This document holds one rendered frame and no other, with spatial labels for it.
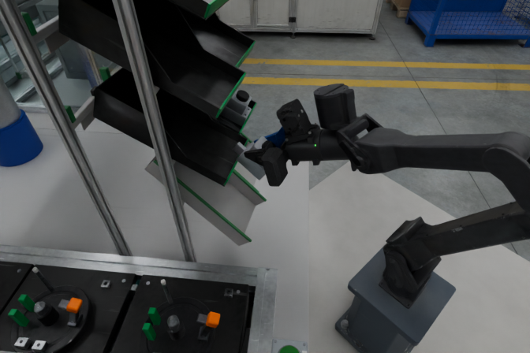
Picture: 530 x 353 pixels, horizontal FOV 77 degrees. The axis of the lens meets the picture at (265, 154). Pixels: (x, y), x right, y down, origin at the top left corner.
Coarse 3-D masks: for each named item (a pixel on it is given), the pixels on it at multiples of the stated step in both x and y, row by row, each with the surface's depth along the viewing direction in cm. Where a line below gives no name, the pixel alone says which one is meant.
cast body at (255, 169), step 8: (240, 144) 68; (256, 144) 65; (264, 144) 65; (272, 144) 66; (240, 152) 69; (240, 160) 68; (248, 160) 67; (248, 168) 68; (256, 168) 67; (256, 176) 68
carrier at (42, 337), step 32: (32, 288) 73; (64, 288) 70; (96, 288) 73; (128, 288) 73; (0, 320) 68; (32, 320) 66; (64, 320) 66; (96, 320) 68; (32, 352) 61; (64, 352) 63; (96, 352) 63
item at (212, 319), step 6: (210, 312) 59; (198, 318) 58; (204, 318) 59; (210, 318) 58; (216, 318) 58; (204, 324) 59; (210, 324) 58; (216, 324) 58; (204, 330) 60; (210, 330) 60; (204, 336) 62
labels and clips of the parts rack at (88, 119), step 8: (24, 16) 48; (32, 24) 50; (32, 32) 50; (56, 32) 57; (48, 40) 55; (56, 40) 57; (64, 40) 59; (48, 48) 55; (56, 48) 57; (104, 72) 70; (104, 80) 72; (72, 112) 60; (72, 120) 60; (88, 120) 68
